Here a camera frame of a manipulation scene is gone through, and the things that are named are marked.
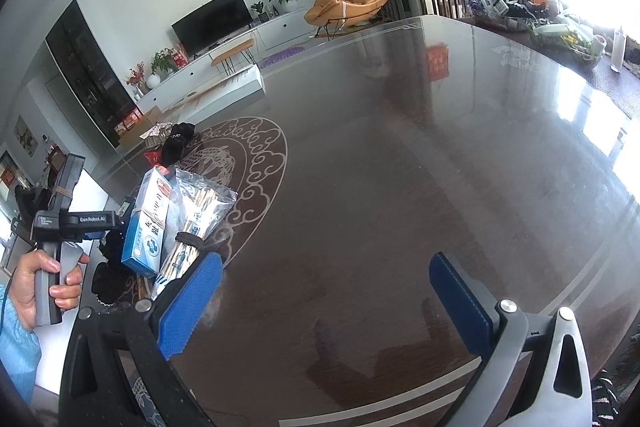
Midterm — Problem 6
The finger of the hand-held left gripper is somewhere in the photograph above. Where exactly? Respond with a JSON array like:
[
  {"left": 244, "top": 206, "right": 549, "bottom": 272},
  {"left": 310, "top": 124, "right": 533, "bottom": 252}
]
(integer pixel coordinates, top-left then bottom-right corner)
[
  {"left": 116, "top": 199, "right": 143, "bottom": 233},
  {"left": 97, "top": 231, "right": 132, "bottom": 264}
]

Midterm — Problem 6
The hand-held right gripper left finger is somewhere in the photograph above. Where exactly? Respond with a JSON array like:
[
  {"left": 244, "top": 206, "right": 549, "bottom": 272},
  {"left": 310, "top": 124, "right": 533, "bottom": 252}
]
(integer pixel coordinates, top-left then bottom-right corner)
[{"left": 60, "top": 252, "right": 223, "bottom": 427}]

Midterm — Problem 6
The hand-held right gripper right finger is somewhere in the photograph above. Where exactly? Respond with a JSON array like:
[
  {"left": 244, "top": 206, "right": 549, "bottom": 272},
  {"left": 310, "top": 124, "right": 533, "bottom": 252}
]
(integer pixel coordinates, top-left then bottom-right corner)
[{"left": 429, "top": 251, "right": 596, "bottom": 427}]

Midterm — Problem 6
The blue white cardboard box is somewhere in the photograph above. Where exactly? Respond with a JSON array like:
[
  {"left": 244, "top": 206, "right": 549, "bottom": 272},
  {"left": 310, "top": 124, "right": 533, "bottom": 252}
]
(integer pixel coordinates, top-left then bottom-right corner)
[{"left": 121, "top": 166, "right": 178, "bottom": 278}]

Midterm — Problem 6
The black velvet pouch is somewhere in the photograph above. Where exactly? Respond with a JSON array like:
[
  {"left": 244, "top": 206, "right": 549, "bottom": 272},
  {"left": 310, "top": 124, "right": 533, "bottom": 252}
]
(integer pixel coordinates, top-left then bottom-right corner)
[{"left": 159, "top": 122, "right": 197, "bottom": 168}]

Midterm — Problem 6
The person's left forearm blue sleeve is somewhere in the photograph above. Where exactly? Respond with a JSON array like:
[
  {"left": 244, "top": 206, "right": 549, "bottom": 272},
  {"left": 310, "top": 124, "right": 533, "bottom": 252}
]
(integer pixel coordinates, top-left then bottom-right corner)
[{"left": 0, "top": 284, "right": 42, "bottom": 403}]

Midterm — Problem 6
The person's left hand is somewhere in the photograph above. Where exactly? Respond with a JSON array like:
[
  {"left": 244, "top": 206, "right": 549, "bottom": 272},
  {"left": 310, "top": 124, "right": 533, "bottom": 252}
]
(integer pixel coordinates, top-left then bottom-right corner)
[{"left": 10, "top": 249, "right": 91, "bottom": 333}]

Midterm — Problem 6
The black lace cloth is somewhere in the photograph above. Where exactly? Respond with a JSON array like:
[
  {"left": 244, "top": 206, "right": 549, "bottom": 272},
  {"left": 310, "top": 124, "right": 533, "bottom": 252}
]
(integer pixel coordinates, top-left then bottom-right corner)
[{"left": 91, "top": 259, "right": 151, "bottom": 308}]

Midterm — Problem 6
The clear bag of wooden sticks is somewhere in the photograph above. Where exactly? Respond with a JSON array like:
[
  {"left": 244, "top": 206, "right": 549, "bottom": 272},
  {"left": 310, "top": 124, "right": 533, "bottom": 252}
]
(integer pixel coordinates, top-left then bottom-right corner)
[{"left": 147, "top": 167, "right": 240, "bottom": 303}]

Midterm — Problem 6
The patterned brown packet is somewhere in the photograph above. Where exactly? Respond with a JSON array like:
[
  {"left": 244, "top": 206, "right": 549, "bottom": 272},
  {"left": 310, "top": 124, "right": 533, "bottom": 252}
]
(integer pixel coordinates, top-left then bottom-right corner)
[{"left": 141, "top": 123, "right": 173, "bottom": 144}]

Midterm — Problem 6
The red patterned carton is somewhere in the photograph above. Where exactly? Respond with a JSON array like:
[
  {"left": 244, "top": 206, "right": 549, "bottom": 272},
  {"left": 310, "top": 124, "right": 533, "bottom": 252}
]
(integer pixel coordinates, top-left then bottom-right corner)
[{"left": 114, "top": 108, "right": 146, "bottom": 138}]

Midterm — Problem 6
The brown cardboard box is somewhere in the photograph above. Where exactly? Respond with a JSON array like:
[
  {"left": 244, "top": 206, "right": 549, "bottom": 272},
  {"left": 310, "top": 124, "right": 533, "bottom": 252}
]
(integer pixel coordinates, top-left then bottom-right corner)
[{"left": 117, "top": 106, "right": 167, "bottom": 148}]

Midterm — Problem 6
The tall black cabinet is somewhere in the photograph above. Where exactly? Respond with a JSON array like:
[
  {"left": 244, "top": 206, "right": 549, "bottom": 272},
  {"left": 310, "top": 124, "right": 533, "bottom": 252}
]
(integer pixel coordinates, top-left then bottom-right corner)
[{"left": 45, "top": 0, "right": 143, "bottom": 150}]

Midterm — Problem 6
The leafy potted plant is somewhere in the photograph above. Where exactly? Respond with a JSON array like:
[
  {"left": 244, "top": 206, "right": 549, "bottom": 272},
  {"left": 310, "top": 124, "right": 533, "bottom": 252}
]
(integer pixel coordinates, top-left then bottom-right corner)
[{"left": 150, "top": 48, "right": 176, "bottom": 75}]

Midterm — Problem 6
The flat white box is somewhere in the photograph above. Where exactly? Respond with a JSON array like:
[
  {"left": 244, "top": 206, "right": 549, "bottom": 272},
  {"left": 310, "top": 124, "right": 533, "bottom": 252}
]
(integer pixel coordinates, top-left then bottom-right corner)
[{"left": 162, "top": 64, "right": 265, "bottom": 112}]

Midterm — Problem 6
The black white patterned clothing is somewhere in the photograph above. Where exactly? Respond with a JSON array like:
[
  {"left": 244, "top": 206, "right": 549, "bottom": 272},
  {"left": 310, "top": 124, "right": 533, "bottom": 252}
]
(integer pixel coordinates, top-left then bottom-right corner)
[{"left": 590, "top": 369, "right": 632, "bottom": 427}]

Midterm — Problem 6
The wooden stool with black legs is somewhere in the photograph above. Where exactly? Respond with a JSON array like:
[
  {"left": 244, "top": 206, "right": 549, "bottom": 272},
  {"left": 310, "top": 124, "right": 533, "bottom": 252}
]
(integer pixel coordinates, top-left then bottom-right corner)
[{"left": 210, "top": 38, "right": 256, "bottom": 75}]

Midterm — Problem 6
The black flat television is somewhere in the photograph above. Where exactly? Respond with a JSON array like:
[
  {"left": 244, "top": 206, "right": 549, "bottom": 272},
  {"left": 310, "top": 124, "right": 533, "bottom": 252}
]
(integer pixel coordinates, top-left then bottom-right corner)
[{"left": 171, "top": 0, "right": 254, "bottom": 56}]

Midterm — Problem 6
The purple mat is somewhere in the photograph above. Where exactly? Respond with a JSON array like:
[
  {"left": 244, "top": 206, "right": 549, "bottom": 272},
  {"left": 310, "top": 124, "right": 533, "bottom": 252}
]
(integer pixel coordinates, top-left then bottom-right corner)
[{"left": 257, "top": 47, "right": 307, "bottom": 68}]

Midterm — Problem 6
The long white tv cabinet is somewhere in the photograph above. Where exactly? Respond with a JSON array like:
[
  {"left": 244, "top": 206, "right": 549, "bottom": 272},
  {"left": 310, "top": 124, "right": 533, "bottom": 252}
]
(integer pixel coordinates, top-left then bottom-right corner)
[{"left": 134, "top": 7, "right": 312, "bottom": 108}]

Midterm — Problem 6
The tray of mixed goods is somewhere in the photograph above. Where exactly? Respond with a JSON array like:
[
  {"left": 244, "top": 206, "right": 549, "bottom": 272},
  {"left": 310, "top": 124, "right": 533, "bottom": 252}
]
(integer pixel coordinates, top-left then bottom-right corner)
[{"left": 530, "top": 19, "right": 608, "bottom": 70}]

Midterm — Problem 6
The tray of small packets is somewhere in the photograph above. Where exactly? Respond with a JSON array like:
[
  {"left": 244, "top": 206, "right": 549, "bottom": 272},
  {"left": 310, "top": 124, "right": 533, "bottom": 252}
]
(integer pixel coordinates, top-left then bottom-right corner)
[{"left": 465, "top": 0, "right": 551, "bottom": 32}]

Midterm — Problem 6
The white plastic bottle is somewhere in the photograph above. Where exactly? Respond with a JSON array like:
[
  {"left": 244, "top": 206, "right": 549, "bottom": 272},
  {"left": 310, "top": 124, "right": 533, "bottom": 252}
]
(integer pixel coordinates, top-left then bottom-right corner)
[{"left": 609, "top": 32, "right": 628, "bottom": 74}]

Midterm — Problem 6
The orange lounge chair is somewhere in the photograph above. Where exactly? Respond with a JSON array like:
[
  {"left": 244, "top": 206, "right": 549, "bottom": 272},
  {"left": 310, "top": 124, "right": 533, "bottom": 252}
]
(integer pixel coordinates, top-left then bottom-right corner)
[{"left": 304, "top": 0, "right": 403, "bottom": 40}]

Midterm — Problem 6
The black hair tie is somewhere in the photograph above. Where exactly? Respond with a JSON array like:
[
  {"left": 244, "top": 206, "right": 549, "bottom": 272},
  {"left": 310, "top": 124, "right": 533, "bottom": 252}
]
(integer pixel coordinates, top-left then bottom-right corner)
[{"left": 174, "top": 231, "right": 207, "bottom": 253}]

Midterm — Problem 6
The framed wall picture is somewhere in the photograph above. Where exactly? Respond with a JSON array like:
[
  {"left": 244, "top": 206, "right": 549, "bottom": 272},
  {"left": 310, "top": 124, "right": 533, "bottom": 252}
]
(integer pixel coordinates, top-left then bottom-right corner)
[{"left": 14, "top": 116, "right": 40, "bottom": 156}]

